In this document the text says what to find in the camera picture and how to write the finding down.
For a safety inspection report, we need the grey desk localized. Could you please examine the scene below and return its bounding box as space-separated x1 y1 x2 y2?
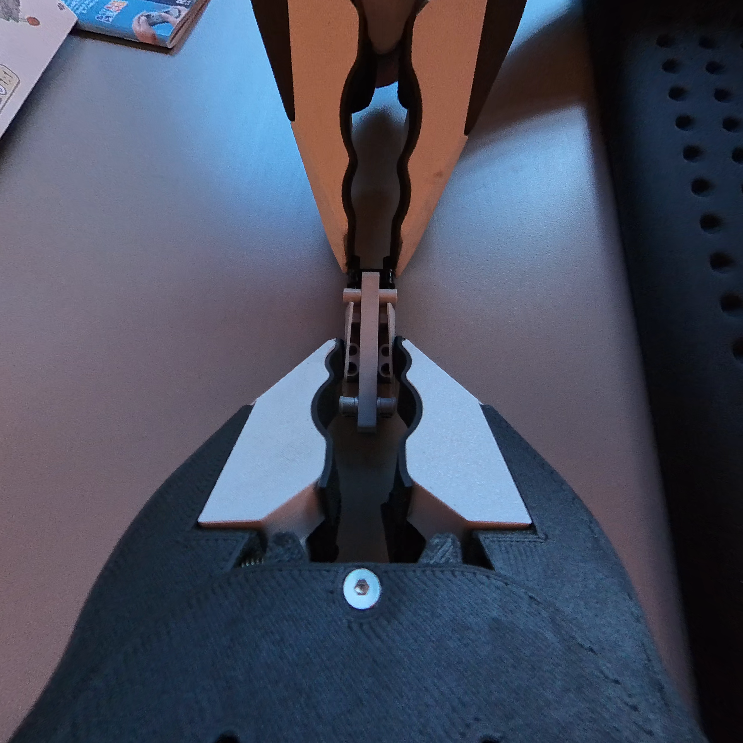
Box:
0 0 717 743

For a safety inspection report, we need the white instruction booklet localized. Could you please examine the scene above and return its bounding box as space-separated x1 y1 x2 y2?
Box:
0 0 79 138

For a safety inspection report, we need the black perforated tray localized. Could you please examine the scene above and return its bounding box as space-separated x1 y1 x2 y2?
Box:
583 0 743 743

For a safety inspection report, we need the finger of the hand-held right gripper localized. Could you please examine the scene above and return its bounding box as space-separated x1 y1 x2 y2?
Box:
395 0 487 275
286 0 365 272

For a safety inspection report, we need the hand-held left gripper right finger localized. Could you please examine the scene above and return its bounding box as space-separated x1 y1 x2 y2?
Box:
395 338 532 546

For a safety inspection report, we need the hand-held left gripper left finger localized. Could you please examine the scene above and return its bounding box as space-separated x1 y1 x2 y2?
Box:
197 338 343 546

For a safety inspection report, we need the blue booklet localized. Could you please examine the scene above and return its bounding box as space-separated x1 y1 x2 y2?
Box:
75 0 211 54

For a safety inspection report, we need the grey toy brick assembly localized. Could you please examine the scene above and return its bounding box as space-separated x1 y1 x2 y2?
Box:
338 270 401 434

